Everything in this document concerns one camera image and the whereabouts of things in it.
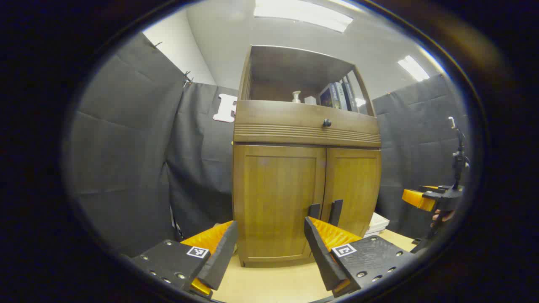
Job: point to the grey spine book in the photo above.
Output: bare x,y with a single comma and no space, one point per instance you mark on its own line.
339,94

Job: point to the wooden double-door shoe cabinet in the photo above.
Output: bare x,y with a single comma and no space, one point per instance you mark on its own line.
294,63

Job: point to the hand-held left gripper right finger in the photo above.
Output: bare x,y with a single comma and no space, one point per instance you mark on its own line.
322,261

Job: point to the wooden shoe cabinet door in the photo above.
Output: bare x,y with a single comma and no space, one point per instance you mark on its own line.
353,181
273,198

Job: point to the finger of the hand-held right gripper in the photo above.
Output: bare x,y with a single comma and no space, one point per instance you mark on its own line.
417,199
431,187

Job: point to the dark spine book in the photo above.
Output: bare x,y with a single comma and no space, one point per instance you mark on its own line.
350,94

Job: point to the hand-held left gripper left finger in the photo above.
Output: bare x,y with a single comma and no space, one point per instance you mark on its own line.
221,261

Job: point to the wooden cabinet drawer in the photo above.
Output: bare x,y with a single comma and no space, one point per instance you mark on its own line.
273,118

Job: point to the black stand pole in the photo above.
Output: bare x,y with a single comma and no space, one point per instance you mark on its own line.
459,155

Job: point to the small white jar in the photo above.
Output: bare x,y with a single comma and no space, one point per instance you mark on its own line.
310,100

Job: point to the white pump bottle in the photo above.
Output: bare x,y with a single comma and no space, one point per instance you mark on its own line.
296,97

